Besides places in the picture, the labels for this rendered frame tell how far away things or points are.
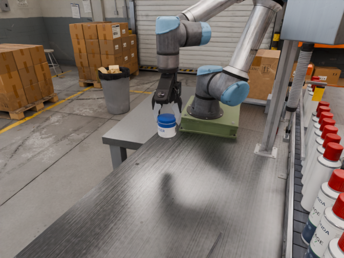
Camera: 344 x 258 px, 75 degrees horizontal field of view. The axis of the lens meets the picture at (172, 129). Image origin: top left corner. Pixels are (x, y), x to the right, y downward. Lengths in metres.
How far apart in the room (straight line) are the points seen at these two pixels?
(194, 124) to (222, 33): 4.28
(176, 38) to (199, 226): 0.56
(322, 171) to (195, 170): 0.42
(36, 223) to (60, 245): 1.31
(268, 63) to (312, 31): 0.75
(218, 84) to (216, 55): 4.37
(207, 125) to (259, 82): 0.59
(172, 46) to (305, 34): 0.39
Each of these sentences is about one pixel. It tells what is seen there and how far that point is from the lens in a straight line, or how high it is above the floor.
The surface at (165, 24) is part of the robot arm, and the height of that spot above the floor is 1.33.
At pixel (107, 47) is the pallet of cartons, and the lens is 4.43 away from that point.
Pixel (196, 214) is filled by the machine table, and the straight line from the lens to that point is 0.72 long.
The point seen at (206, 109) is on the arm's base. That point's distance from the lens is 1.09.
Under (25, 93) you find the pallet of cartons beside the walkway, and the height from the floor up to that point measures 0.30.
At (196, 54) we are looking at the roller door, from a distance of 5.40.
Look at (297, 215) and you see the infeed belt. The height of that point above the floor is 0.88.
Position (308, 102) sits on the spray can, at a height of 1.00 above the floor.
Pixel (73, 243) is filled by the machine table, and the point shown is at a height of 0.83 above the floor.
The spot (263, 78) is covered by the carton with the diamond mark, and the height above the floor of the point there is 0.99.
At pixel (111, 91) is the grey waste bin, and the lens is 3.27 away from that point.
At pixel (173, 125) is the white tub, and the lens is 0.82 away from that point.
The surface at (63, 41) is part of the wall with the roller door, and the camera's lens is 7.15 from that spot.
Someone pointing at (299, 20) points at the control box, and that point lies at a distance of 0.82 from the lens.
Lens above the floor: 1.37
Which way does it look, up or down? 28 degrees down
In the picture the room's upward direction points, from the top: straight up
